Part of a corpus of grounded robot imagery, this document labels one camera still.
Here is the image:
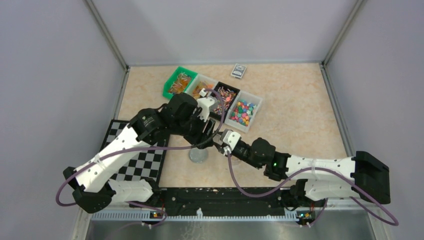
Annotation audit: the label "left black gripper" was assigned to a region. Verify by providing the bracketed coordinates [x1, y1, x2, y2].
[172, 108, 216, 150]

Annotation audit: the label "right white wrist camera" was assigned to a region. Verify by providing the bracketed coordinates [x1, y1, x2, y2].
[220, 129, 241, 156]

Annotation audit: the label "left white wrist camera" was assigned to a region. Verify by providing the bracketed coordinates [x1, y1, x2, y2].
[196, 96, 217, 122]

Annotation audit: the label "playing card box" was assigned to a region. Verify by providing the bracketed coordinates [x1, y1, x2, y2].
[230, 63, 247, 80]

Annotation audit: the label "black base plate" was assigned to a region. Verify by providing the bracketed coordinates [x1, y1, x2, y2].
[127, 186, 327, 218]

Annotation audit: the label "black candy bin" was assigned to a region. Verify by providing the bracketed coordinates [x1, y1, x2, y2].
[209, 81, 240, 120]

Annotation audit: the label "black white checkerboard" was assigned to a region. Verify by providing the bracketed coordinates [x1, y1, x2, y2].
[100, 119, 166, 183]

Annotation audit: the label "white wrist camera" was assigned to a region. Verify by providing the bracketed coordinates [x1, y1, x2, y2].
[220, 129, 241, 156]
[196, 96, 217, 122]

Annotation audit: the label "white bin colourful candies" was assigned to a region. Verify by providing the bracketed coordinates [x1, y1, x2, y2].
[224, 90, 263, 133]

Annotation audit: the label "clear plastic jar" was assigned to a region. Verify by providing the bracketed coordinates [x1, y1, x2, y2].
[230, 157, 243, 167]

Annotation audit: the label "silver jar lid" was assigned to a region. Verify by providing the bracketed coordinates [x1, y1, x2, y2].
[188, 148, 209, 164]

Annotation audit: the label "green candy bin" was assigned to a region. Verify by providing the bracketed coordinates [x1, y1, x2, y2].
[162, 66, 198, 99]

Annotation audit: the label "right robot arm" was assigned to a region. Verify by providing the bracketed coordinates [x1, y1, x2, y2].
[215, 137, 391, 206]

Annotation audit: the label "white cable duct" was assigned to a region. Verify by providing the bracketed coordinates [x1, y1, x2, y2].
[91, 210, 299, 222]

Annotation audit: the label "white bin orange candies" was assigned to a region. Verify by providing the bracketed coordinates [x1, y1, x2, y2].
[184, 74, 218, 99]

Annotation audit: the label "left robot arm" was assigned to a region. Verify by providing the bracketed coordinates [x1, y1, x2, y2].
[63, 89, 224, 214]

